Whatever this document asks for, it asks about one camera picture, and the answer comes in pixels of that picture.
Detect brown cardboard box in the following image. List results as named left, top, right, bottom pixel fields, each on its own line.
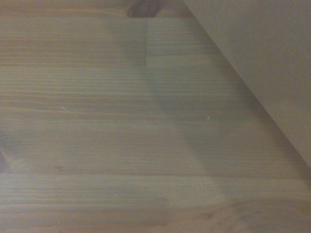
left=181, top=0, right=311, bottom=170

